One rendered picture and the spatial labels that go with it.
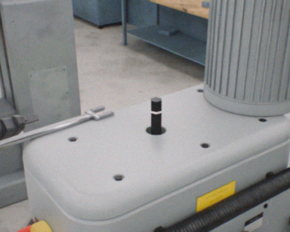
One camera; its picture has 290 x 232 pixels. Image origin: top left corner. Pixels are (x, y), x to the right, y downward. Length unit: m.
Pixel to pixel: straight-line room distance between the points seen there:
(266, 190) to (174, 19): 6.75
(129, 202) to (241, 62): 0.34
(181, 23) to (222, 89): 6.51
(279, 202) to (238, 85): 0.28
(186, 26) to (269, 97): 6.46
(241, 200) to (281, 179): 0.10
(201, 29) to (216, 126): 6.23
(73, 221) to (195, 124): 0.30
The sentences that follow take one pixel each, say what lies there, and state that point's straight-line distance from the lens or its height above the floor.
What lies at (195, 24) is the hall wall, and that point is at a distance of 7.13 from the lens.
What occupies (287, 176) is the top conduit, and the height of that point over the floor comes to 1.80.
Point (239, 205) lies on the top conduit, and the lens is 0.80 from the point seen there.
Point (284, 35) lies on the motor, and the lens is 0.84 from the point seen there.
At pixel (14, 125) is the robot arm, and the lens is 1.59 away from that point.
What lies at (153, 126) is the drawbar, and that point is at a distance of 0.80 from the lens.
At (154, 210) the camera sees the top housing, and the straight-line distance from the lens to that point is 0.70.
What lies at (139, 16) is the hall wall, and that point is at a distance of 8.30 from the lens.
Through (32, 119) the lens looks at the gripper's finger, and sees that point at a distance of 1.62.
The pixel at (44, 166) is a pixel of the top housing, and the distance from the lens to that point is 0.74.
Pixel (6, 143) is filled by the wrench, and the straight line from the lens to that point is 0.80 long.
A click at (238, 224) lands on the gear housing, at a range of 0.91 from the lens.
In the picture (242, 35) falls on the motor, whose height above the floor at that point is 2.04.
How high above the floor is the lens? 2.28
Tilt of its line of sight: 27 degrees down
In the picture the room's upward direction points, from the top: straight up
